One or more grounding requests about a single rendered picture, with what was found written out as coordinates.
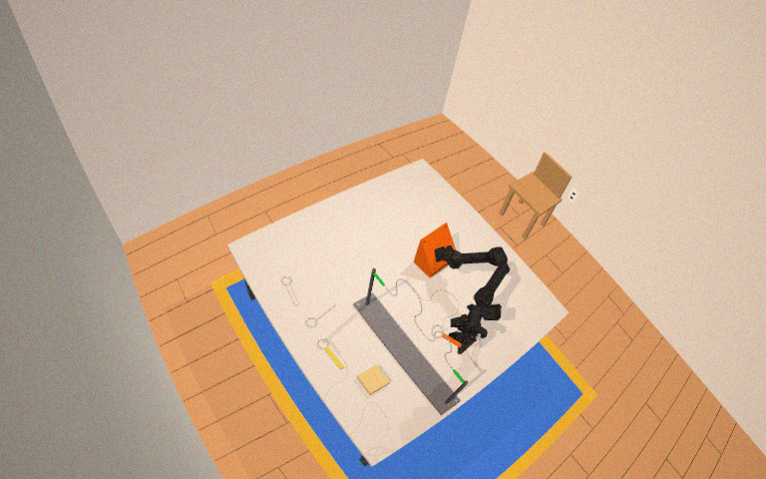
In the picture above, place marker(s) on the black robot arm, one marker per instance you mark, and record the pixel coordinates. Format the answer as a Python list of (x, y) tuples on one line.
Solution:
[(484, 295)]

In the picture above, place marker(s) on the grey ring with yellow handle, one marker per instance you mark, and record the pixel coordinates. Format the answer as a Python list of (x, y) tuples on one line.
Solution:
[(330, 353)]

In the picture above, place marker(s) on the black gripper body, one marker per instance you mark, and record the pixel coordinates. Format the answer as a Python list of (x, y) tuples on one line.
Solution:
[(474, 328)]

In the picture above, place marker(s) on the brown rod with grey tip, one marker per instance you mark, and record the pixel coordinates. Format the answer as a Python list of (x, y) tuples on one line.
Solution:
[(450, 338)]

